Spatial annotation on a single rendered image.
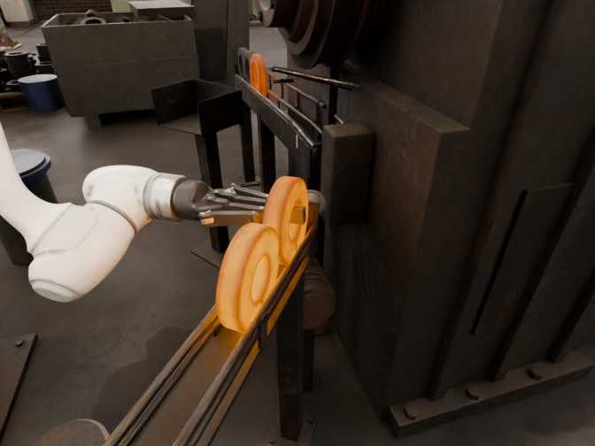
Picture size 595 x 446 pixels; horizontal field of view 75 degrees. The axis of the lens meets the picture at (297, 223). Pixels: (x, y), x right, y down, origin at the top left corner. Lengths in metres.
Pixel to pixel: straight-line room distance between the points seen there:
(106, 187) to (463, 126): 0.64
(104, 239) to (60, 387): 0.85
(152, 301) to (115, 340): 0.20
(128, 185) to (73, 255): 0.16
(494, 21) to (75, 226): 0.71
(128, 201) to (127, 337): 0.86
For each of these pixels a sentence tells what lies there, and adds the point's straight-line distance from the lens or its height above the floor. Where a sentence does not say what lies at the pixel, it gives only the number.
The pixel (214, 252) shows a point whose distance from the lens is 1.81.
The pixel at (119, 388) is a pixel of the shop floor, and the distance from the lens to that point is 1.43.
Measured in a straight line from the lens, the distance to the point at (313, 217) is 0.76.
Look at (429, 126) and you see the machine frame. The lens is 0.72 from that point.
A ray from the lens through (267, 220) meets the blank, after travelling 0.62.
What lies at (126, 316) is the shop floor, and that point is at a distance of 1.63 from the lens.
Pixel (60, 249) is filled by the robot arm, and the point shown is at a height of 0.73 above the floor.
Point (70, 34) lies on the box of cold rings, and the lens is 3.40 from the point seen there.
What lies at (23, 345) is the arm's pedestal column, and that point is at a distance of 1.67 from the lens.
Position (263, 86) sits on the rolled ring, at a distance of 1.71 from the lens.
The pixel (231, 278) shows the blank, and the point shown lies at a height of 0.77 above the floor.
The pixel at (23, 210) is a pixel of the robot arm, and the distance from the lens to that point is 0.75.
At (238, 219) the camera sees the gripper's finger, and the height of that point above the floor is 0.74.
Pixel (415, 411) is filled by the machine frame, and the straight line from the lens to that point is 1.22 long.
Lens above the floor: 1.10
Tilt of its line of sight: 34 degrees down
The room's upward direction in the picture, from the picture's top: straight up
